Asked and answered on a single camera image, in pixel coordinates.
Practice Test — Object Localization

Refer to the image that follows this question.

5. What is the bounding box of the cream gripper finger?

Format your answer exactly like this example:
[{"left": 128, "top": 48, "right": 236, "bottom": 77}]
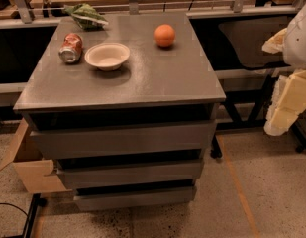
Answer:
[
  {"left": 262, "top": 28, "right": 287, "bottom": 54},
  {"left": 264, "top": 76, "right": 299, "bottom": 136}
]

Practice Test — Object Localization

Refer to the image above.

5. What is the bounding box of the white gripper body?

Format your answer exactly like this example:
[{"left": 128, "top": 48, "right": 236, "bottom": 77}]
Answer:
[{"left": 278, "top": 70, "right": 306, "bottom": 114}]

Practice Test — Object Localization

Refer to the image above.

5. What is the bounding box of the grey bottom drawer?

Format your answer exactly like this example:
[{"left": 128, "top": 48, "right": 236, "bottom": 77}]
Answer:
[{"left": 73, "top": 186, "right": 196, "bottom": 211}]

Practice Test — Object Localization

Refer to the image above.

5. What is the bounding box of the grey drawer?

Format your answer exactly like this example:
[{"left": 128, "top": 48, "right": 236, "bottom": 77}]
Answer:
[
  {"left": 31, "top": 121, "right": 216, "bottom": 159},
  {"left": 73, "top": 186, "right": 196, "bottom": 211},
  {"left": 57, "top": 159, "right": 204, "bottom": 189}
]

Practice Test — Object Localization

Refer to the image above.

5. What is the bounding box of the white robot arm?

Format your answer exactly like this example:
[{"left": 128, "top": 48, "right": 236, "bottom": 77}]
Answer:
[{"left": 262, "top": 4, "right": 306, "bottom": 136}]

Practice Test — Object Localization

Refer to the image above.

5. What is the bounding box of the grey drawer cabinet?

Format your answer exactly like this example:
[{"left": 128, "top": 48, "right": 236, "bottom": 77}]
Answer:
[{"left": 15, "top": 14, "right": 225, "bottom": 197}]

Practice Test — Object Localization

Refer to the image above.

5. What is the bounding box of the grey middle drawer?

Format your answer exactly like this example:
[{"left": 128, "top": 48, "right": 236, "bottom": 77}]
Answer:
[{"left": 57, "top": 159, "right": 204, "bottom": 189}]

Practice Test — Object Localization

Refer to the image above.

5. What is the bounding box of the grey top drawer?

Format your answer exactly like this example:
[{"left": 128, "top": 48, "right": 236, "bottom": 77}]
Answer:
[{"left": 31, "top": 121, "right": 216, "bottom": 159}]

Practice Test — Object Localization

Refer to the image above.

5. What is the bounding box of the black side table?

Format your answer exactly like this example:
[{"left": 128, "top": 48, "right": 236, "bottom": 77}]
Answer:
[{"left": 210, "top": 15, "right": 306, "bottom": 160}]

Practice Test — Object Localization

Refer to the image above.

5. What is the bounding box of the orange fruit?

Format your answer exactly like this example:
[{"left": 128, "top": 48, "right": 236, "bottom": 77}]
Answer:
[{"left": 154, "top": 24, "right": 175, "bottom": 48}]

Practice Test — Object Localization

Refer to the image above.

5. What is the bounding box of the white paper bowl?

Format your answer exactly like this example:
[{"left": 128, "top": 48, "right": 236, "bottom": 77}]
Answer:
[{"left": 84, "top": 43, "right": 130, "bottom": 71}]

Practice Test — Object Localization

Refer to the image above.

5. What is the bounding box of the crushed red soda can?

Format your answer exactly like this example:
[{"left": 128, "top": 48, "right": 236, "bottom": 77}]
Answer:
[{"left": 58, "top": 33, "right": 82, "bottom": 63}]

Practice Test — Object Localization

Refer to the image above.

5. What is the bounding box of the black metal floor stand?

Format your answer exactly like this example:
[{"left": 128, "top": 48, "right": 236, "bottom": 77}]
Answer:
[{"left": 8, "top": 193, "right": 47, "bottom": 238}]

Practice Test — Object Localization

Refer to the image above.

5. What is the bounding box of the cardboard box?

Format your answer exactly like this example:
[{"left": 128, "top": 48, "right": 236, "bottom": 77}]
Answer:
[{"left": 0, "top": 119, "right": 67, "bottom": 194}]

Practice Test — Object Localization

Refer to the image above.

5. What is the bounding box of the black floor cable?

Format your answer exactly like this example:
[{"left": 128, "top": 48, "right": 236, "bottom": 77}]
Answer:
[{"left": 0, "top": 201, "right": 30, "bottom": 218}]

